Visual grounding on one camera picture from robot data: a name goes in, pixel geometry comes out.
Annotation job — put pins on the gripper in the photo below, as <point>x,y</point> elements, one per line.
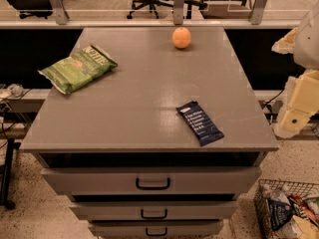
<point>308,43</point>

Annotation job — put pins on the dark blue rxbar wrapper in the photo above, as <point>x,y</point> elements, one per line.
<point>200,123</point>

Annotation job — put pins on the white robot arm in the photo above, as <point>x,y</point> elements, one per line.
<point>303,43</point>

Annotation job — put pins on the red snack bag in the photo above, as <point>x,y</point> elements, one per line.
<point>307,207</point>

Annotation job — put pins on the dark blue snack bag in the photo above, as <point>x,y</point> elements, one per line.
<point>280,213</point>

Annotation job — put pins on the grey drawer cabinet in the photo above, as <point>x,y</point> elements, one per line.
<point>94,143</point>

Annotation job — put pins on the orange fruit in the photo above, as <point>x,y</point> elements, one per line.
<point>181,37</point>

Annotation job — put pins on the black office chair centre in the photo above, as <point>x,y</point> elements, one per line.
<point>151,4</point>

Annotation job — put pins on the green chip bag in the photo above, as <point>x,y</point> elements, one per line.
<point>79,69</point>

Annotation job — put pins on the black stand left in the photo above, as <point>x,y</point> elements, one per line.
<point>5,173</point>

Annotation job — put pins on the wire basket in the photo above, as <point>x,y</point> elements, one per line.
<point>297,227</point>

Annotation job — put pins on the bottom drawer black handle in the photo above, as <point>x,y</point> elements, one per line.
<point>156,232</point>

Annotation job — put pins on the drawer black handle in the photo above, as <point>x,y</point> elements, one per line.
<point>156,232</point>
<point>152,184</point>
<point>153,215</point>

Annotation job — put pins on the top drawer black handle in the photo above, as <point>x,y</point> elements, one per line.
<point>152,184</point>

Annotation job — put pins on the middle drawer black handle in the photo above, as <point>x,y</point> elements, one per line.
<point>153,215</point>

